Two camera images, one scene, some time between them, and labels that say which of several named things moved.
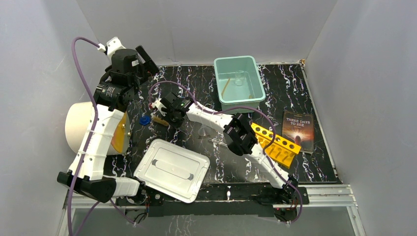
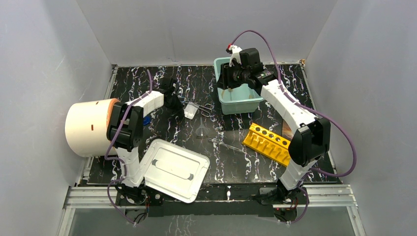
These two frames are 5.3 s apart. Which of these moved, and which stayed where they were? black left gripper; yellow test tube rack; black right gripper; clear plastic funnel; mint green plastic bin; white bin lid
Moved: black left gripper; black right gripper
Stayed: yellow test tube rack; clear plastic funnel; mint green plastic bin; white bin lid
